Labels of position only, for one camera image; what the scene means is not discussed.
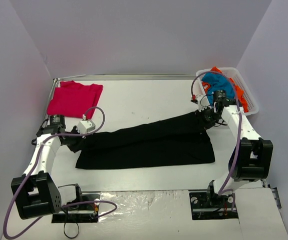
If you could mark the orange t-shirt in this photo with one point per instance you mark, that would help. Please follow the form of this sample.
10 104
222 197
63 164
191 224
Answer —
234 79

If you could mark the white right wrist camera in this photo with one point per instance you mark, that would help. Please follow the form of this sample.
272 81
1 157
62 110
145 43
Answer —
201 101

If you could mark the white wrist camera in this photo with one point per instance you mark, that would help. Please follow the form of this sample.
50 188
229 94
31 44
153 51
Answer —
85 126
201 101

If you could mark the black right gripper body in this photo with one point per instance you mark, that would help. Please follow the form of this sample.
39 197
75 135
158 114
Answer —
207 117

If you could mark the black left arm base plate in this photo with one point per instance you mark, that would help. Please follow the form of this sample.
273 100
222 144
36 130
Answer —
79 214

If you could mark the white plastic basket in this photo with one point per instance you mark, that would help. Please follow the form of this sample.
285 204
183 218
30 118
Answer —
252 105

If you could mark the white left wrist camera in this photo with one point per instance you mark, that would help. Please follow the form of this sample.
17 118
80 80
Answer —
85 126

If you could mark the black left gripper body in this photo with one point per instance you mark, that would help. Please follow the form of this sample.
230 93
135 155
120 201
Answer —
71 140

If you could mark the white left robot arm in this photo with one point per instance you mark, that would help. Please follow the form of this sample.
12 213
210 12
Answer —
36 193

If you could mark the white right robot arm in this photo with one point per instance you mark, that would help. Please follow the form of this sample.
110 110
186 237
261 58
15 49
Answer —
251 157

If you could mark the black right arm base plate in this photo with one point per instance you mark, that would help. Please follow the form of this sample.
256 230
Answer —
206 209

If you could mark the blue t-shirt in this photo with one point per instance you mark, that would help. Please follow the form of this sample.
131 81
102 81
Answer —
214 82

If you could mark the red folded t-shirt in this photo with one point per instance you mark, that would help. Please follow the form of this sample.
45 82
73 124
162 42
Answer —
73 99

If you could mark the black t-shirt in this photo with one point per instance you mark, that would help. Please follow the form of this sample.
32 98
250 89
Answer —
171 142

